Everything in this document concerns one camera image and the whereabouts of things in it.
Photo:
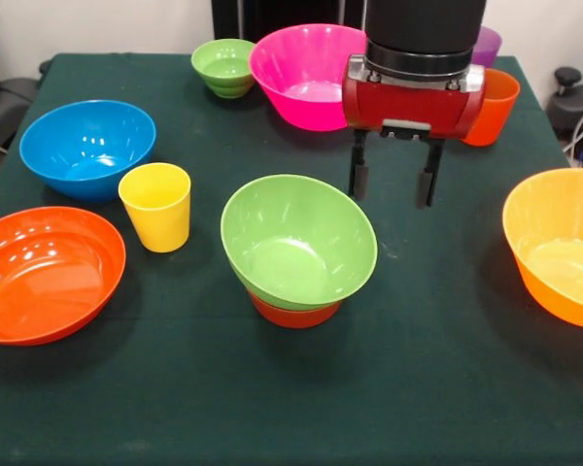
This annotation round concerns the dark grey chair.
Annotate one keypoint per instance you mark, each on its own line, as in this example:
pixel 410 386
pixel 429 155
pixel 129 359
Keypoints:
pixel 5 111

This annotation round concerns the yellow cup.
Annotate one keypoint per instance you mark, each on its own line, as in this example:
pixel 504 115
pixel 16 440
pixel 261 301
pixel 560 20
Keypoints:
pixel 158 218

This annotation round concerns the large green bowl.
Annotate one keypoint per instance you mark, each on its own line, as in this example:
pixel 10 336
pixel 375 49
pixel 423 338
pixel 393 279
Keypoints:
pixel 296 242

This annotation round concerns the black rounded base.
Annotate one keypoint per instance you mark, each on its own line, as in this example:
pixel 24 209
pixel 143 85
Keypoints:
pixel 563 111

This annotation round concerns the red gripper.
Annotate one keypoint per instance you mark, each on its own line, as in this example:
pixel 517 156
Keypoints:
pixel 413 107

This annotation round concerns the dark green tablecloth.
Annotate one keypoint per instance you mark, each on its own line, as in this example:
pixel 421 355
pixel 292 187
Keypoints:
pixel 272 388

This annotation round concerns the black clamp knob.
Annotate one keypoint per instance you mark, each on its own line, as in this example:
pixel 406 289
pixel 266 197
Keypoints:
pixel 567 75

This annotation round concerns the small orange bowl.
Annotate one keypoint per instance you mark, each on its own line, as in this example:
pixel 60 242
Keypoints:
pixel 296 318

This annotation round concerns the large pink bowl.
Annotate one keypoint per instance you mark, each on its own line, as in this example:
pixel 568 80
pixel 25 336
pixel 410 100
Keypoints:
pixel 301 63

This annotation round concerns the blue bowl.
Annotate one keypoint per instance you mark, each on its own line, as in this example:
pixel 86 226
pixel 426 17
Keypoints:
pixel 87 145

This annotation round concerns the large yellow-orange bowl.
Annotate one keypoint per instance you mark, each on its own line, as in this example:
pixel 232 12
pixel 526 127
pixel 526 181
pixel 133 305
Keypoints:
pixel 554 213

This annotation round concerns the orange cup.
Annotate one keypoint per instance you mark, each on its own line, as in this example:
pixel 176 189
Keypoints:
pixel 495 116

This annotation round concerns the small green ribbed bowl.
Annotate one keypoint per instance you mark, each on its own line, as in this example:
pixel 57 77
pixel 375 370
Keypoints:
pixel 223 65

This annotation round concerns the wide shallow orange bowl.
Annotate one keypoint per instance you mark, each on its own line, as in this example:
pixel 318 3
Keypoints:
pixel 44 276

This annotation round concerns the small black knob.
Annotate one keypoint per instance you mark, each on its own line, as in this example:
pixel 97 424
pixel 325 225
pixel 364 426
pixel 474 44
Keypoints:
pixel 44 67

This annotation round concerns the purple cup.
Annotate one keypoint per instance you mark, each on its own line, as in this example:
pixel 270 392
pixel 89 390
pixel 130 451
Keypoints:
pixel 488 46

